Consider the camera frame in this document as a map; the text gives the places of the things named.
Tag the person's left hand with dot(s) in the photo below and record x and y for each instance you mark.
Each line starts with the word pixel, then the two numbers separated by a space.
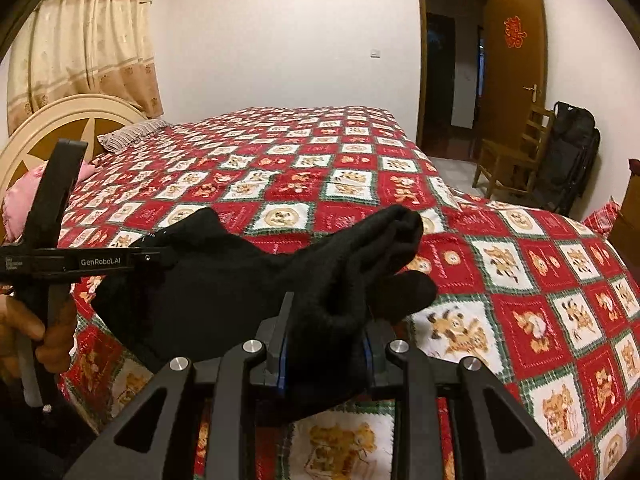
pixel 55 345

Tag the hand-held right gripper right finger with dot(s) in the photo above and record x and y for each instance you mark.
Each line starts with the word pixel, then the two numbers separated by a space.
pixel 368 357

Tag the pink pillow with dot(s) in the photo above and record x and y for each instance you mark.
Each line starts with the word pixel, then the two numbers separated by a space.
pixel 22 195

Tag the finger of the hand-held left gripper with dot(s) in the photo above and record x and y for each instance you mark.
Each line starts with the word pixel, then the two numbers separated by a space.
pixel 152 245

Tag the red patterned pillow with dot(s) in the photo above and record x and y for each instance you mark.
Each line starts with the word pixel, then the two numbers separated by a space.
pixel 602 217

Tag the wooden door frame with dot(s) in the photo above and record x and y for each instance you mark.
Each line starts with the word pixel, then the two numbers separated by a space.
pixel 422 60

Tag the wooden chair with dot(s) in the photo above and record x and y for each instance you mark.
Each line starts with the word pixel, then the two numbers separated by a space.
pixel 505 160

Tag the red printed checkered blanket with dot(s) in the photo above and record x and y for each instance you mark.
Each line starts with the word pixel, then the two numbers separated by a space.
pixel 350 160

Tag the cream wooden headboard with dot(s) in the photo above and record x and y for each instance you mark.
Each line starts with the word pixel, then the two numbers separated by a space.
pixel 35 135

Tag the striped pillow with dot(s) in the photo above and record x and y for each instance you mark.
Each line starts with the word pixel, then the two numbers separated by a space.
pixel 130 135

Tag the wooden door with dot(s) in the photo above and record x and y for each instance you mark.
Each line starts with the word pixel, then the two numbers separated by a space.
pixel 515 75

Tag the red paper door decoration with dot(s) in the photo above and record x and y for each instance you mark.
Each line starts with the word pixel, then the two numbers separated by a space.
pixel 516 32

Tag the black bag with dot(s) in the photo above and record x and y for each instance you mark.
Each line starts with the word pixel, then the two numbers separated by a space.
pixel 570 160

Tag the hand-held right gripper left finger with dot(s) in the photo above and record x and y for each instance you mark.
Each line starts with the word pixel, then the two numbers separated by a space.
pixel 282 365

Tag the beige curtain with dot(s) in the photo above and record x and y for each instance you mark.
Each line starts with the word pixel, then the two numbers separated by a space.
pixel 85 35

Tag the black pants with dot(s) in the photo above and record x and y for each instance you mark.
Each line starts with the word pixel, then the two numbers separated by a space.
pixel 225 300

